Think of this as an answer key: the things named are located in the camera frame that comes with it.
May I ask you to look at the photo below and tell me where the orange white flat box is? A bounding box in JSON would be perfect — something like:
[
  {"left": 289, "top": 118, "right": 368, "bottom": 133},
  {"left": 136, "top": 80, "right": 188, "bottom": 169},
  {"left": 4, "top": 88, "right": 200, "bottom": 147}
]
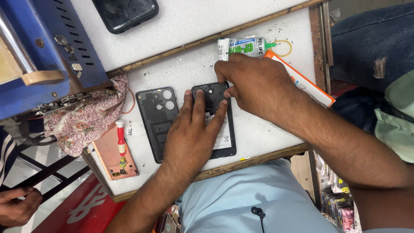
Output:
[{"left": 263, "top": 50, "right": 336, "bottom": 108}]

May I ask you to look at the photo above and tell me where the yellow rubber band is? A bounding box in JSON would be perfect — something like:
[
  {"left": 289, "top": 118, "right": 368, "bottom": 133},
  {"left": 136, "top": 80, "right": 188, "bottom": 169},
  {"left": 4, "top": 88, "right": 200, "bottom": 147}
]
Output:
[{"left": 273, "top": 40, "right": 293, "bottom": 57}]

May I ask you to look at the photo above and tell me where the red printed board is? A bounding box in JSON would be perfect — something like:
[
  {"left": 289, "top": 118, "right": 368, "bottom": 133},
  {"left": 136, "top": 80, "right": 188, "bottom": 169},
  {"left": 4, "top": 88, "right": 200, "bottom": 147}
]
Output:
[{"left": 32, "top": 174, "right": 127, "bottom": 233}]

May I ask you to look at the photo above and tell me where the black metal frame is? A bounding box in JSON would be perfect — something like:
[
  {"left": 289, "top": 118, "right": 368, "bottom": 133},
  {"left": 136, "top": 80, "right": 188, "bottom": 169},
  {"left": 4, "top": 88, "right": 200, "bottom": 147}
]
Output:
[{"left": 0, "top": 151, "right": 91, "bottom": 203}]

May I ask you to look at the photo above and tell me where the black phone back cover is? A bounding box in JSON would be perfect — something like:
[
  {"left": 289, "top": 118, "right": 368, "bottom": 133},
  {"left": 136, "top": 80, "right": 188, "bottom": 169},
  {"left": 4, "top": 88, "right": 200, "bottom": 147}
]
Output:
[{"left": 135, "top": 86, "right": 179, "bottom": 164}]

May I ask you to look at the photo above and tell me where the floral pink cloth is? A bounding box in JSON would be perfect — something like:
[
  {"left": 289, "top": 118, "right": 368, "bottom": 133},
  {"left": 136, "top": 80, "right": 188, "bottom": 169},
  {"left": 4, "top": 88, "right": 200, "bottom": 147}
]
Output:
[{"left": 43, "top": 74, "right": 130, "bottom": 158}]

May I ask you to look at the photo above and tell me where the blue metal machine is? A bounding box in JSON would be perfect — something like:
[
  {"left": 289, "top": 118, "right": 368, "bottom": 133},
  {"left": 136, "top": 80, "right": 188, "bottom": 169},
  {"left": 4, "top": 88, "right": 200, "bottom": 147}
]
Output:
[{"left": 0, "top": 0, "right": 114, "bottom": 121}]

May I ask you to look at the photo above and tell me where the red rubber band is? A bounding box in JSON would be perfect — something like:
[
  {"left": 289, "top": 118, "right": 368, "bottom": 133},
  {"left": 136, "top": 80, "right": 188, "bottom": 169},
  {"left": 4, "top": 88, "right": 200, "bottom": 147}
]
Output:
[{"left": 121, "top": 87, "right": 136, "bottom": 115}]

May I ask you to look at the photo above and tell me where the black phone in case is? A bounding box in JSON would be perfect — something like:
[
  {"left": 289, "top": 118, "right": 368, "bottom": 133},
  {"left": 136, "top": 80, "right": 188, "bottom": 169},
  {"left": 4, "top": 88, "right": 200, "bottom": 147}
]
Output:
[{"left": 92, "top": 0, "right": 160, "bottom": 35}]

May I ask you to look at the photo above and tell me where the black phone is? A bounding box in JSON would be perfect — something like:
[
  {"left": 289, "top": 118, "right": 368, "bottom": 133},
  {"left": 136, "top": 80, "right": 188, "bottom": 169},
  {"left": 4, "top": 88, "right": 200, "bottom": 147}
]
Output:
[
  {"left": 191, "top": 82, "right": 237, "bottom": 160},
  {"left": 92, "top": 0, "right": 160, "bottom": 35}
]

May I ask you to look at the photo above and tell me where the person's light blue shirt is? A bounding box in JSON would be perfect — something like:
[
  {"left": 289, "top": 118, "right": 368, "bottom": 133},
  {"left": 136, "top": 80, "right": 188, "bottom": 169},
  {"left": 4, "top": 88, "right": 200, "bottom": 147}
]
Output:
[{"left": 176, "top": 158, "right": 344, "bottom": 233}]

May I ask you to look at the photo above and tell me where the black earphone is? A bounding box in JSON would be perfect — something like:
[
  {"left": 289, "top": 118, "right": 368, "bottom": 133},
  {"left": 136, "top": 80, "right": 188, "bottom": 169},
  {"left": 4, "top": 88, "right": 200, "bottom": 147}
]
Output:
[{"left": 251, "top": 206, "right": 267, "bottom": 233}]

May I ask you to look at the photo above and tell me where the white green glue tube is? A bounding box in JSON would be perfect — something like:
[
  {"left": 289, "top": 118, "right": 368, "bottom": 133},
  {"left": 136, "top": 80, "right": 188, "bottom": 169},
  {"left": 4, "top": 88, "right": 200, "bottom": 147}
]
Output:
[{"left": 217, "top": 36, "right": 278, "bottom": 61}]

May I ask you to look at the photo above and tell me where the rose gold phone back cover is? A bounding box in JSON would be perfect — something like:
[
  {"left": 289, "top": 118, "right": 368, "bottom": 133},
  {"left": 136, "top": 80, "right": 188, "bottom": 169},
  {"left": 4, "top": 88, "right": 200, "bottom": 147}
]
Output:
[{"left": 91, "top": 124, "right": 140, "bottom": 181}]

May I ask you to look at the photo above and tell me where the person's right hand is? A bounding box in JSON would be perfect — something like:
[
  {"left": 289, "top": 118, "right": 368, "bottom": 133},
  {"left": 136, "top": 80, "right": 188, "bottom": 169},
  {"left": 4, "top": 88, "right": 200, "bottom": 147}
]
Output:
[{"left": 214, "top": 53, "right": 295, "bottom": 127}]

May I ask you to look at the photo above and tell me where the pale green garment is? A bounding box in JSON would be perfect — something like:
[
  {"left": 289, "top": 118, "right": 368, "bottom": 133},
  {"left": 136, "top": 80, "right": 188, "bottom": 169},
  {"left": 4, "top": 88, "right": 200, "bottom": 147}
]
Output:
[{"left": 374, "top": 69, "right": 414, "bottom": 164}]

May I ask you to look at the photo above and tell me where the rack of accessory packets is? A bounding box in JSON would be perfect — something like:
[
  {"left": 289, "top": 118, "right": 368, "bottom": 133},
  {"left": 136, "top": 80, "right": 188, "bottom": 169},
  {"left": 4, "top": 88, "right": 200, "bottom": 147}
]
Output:
[{"left": 315, "top": 151, "right": 363, "bottom": 232}]

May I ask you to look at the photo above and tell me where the person's left hand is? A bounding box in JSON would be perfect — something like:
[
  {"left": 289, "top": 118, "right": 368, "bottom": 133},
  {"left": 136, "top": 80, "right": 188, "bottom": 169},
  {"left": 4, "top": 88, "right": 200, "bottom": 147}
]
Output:
[{"left": 163, "top": 90, "right": 229, "bottom": 173}]

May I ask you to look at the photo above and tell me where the red white screwdriver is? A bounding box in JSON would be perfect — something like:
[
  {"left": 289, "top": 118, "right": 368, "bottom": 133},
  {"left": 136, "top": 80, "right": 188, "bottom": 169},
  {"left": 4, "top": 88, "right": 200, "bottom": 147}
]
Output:
[{"left": 115, "top": 119, "right": 127, "bottom": 169}]

